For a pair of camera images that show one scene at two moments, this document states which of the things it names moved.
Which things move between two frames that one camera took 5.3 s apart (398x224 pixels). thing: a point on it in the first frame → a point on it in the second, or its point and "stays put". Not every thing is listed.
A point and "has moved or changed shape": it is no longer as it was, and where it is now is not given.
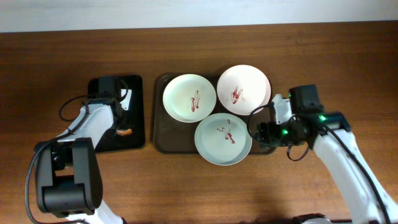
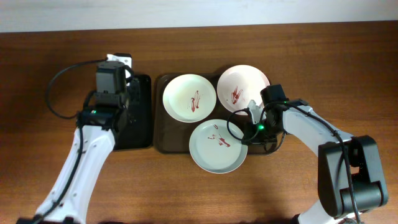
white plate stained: (242, 88) stays put
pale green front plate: (222, 139) has moved or changed shape
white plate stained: (189, 98) stays put
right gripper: (265, 133) → (259, 139)
